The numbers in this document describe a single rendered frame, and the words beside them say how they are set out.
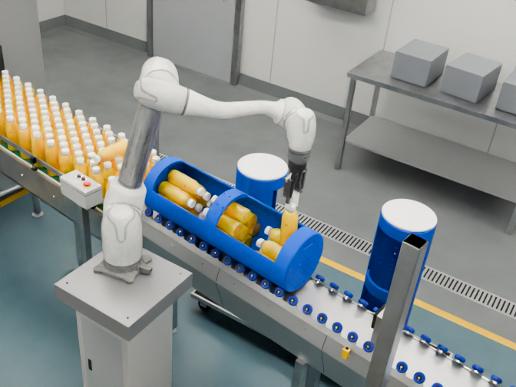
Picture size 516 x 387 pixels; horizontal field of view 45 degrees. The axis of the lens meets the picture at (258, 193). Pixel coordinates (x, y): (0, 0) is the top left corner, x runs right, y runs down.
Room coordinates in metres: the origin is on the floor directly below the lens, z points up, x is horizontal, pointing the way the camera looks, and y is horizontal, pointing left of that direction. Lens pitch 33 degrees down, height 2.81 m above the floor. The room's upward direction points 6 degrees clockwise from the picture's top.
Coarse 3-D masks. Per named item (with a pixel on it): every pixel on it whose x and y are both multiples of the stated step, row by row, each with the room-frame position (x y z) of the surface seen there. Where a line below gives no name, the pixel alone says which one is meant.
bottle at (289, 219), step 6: (288, 210) 2.16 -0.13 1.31; (294, 210) 2.16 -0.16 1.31; (282, 216) 2.18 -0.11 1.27; (288, 216) 2.15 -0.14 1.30; (294, 216) 2.15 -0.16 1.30; (282, 222) 2.16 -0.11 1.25; (288, 222) 2.14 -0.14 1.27; (294, 222) 2.14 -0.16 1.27; (282, 228) 2.15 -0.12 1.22; (288, 228) 2.14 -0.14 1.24; (294, 228) 2.15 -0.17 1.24; (282, 234) 2.15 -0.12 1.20; (288, 234) 2.14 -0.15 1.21; (282, 240) 2.15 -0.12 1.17
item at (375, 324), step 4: (384, 304) 1.91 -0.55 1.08; (380, 308) 1.89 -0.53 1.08; (384, 308) 1.88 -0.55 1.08; (376, 312) 1.86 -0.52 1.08; (380, 312) 1.86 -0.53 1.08; (376, 316) 1.84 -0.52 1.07; (380, 316) 1.83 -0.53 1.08; (372, 320) 1.85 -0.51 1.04; (376, 320) 1.83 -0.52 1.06; (380, 320) 1.82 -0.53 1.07; (372, 324) 1.84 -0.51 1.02; (376, 324) 1.83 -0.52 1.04; (372, 328) 1.84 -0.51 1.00; (376, 328) 1.83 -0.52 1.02; (372, 332) 1.83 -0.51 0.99; (376, 332) 1.82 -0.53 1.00; (372, 336) 1.83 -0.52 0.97; (376, 336) 1.82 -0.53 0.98; (372, 340) 1.83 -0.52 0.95
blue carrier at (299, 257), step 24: (168, 168) 2.63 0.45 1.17; (192, 168) 2.66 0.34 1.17; (216, 192) 2.59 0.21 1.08; (240, 192) 2.40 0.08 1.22; (168, 216) 2.41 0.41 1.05; (192, 216) 2.31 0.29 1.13; (216, 216) 2.26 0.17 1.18; (264, 216) 2.41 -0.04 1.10; (216, 240) 2.22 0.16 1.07; (288, 240) 2.08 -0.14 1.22; (312, 240) 2.13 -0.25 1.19; (264, 264) 2.05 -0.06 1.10; (288, 264) 2.00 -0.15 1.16; (312, 264) 2.15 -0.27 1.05; (288, 288) 2.02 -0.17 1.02
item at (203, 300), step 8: (192, 296) 2.86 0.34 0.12; (200, 296) 2.84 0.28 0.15; (200, 304) 2.87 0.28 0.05; (208, 304) 2.80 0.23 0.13; (216, 304) 2.79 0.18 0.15; (224, 312) 2.74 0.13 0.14; (240, 320) 2.68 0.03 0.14; (416, 336) 2.69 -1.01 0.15; (432, 344) 2.64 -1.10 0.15; (448, 352) 2.58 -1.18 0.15
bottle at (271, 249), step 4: (264, 240) 2.18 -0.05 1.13; (268, 240) 2.17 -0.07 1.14; (260, 244) 2.16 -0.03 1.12; (264, 244) 2.15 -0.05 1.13; (268, 244) 2.14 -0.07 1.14; (272, 244) 2.14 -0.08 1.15; (276, 244) 2.14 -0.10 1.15; (260, 248) 2.16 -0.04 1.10; (264, 248) 2.13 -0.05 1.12; (268, 248) 2.12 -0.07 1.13; (272, 248) 2.12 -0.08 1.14; (276, 248) 2.12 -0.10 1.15; (280, 248) 2.12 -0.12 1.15; (264, 252) 2.13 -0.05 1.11; (268, 252) 2.12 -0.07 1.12; (272, 252) 2.11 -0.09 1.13; (276, 252) 2.10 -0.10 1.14; (272, 256) 2.10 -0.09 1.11; (276, 256) 2.09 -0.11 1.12
